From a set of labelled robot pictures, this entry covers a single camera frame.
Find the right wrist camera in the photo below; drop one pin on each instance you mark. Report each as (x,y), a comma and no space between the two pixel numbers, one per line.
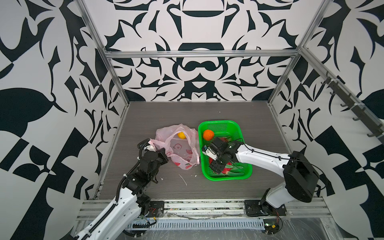
(209,152)

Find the white slotted cable duct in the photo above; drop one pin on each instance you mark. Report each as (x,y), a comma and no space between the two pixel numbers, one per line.
(216,224)

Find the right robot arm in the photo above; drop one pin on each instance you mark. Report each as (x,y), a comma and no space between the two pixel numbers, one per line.
(300,176)

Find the orange fruit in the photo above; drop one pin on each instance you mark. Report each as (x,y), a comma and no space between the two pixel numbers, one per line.
(208,135)

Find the green plastic basket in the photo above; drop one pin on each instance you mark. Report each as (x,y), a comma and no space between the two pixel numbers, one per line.
(226,130)

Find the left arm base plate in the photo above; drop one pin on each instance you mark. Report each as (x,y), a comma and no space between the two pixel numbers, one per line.
(155,209)

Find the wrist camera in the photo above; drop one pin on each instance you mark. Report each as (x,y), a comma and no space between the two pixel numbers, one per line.
(209,152)
(149,147)

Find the pink plastic bag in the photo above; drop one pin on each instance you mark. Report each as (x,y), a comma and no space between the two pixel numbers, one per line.
(183,153)

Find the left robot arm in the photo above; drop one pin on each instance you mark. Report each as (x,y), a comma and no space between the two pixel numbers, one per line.
(130,201)

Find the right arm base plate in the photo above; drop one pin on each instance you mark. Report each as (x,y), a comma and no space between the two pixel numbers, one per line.
(259,208)

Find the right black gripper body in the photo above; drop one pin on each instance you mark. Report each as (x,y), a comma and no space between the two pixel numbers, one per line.
(217,164)

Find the pink dragon fruit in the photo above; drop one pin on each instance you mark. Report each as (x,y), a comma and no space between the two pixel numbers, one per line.
(232,170)
(226,139)

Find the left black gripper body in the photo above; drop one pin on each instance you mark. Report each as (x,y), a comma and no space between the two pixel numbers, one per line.
(161,160)

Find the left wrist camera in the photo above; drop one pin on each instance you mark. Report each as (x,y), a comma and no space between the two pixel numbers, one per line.
(149,147)

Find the yellow fruit in bag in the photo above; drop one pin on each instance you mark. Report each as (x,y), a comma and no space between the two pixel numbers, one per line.
(181,135)

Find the small circuit board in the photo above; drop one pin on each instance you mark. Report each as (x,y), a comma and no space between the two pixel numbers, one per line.
(272,226)

